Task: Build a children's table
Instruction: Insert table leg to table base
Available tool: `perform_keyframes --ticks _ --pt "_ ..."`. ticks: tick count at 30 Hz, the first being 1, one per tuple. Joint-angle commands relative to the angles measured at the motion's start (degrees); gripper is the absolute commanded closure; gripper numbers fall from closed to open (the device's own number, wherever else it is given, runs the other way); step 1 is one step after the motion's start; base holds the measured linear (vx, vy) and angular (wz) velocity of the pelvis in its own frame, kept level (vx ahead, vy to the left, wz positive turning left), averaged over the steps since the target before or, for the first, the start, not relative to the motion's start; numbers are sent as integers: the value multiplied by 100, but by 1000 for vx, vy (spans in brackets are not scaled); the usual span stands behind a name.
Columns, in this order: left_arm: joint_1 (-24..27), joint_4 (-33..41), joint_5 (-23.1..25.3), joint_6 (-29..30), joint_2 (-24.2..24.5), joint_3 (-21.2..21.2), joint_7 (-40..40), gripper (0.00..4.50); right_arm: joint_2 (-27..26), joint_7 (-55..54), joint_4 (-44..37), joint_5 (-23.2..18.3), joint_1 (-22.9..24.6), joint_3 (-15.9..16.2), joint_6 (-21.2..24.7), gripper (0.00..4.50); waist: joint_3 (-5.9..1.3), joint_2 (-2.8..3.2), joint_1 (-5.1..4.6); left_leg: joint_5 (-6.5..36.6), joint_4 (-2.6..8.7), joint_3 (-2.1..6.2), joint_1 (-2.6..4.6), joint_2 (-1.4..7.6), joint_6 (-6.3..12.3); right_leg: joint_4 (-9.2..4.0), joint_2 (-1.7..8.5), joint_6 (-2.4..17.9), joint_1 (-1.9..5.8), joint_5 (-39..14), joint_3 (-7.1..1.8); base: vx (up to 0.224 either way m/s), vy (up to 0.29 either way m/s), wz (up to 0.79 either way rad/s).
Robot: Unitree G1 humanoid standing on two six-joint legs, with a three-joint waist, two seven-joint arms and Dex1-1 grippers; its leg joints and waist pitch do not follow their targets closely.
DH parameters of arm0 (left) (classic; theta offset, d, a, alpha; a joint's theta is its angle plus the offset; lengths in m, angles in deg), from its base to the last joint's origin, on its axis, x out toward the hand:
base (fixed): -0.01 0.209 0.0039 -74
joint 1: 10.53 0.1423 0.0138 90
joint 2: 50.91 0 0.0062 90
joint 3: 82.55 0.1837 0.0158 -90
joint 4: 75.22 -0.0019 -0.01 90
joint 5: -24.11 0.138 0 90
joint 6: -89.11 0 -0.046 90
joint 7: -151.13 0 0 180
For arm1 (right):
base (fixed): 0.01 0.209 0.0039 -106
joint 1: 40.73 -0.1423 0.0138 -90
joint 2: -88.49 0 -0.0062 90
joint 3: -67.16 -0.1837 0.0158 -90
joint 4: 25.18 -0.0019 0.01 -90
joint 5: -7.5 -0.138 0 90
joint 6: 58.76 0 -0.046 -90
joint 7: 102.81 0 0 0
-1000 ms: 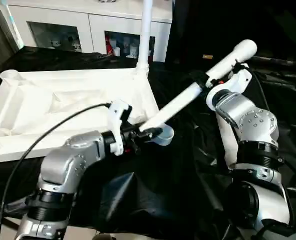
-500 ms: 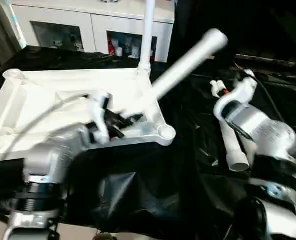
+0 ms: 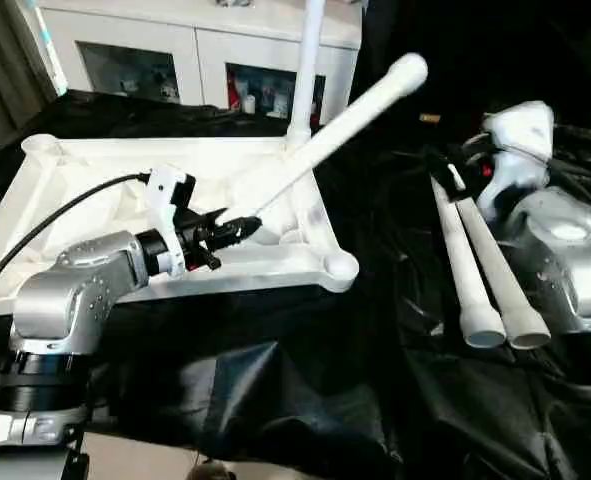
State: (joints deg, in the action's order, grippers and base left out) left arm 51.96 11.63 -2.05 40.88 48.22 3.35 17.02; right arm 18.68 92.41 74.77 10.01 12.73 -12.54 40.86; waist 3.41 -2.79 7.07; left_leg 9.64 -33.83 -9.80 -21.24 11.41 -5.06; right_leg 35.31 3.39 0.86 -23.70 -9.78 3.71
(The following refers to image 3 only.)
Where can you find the white plastic table leg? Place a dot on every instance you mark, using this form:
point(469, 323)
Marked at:
point(345, 120)
point(310, 60)
point(505, 290)
point(465, 270)

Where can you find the white plastic table top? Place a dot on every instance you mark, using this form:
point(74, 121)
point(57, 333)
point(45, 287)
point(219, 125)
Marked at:
point(75, 170)

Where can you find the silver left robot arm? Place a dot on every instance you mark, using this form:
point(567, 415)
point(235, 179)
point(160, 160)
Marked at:
point(75, 290)

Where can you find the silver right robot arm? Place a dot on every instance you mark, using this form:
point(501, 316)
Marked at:
point(565, 260)

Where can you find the small yellow label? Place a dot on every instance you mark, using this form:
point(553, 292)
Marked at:
point(430, 118)

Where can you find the white cup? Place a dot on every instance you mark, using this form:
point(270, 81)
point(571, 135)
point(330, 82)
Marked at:
point(248, 103)

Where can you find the black mat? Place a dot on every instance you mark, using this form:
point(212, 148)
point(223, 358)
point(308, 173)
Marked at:
point(305, 390)

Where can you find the white cabinet with glass doors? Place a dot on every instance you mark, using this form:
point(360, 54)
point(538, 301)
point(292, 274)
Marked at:
point(175, 40)

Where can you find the grey window curtain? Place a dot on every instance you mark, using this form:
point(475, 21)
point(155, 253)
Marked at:
point(10, 60)

